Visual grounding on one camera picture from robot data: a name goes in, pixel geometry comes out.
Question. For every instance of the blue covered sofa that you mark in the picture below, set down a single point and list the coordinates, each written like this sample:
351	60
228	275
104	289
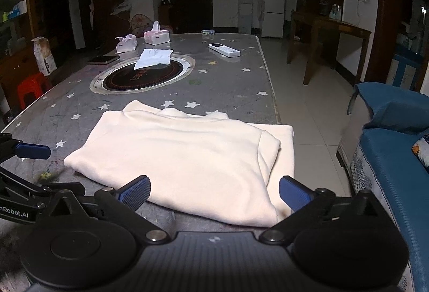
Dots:
395	157

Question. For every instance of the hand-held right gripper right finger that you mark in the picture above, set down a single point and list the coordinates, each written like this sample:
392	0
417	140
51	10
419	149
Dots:
296	193

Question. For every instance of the patterned cushion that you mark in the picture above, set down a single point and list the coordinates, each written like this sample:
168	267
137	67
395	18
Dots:
423	152

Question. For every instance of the glass jar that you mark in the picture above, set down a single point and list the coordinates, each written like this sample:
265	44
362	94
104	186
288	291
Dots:
335	12

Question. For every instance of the white remote control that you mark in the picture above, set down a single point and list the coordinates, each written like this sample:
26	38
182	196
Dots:
224	49

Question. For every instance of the dark wooden side table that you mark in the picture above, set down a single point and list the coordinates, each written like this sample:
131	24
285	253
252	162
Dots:
335	27

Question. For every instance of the small pale blue box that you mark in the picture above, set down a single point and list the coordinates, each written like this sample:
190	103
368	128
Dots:
207	32

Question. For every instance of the pink tissue box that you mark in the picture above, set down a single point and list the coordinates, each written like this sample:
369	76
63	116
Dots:
157	37

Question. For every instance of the dark wooden shelf cabinet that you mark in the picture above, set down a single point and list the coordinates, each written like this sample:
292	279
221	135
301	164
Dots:
16	43

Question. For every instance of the dark smartphone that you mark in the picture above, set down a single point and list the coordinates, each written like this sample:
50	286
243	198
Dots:
104	59

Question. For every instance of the round electric fan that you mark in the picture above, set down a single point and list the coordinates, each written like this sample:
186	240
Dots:
139	24

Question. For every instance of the red plastic stool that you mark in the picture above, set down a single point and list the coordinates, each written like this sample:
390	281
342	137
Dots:
32	85

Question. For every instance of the round black built-in cooktop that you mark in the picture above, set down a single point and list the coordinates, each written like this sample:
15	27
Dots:
134	80

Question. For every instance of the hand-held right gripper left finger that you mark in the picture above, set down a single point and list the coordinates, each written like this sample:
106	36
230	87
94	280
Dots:
135	191

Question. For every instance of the white tissue pack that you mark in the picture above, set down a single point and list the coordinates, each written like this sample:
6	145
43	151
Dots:
126	45

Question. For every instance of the white tissue sheet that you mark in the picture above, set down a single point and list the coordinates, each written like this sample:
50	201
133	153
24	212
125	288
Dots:
152	57

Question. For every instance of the cream long-sleeve garment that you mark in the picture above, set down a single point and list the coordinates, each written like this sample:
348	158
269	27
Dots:
184	157

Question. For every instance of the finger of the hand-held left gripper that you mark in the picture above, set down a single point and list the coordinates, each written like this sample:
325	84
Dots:
30	189
33	151

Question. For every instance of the white water dispenser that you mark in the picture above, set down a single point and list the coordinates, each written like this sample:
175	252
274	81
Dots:
245	17

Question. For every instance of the white refrigerator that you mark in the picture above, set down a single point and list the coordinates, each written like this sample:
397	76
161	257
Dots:
273	7

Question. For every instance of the printed paper bag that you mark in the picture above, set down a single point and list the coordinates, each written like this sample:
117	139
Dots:
45	57

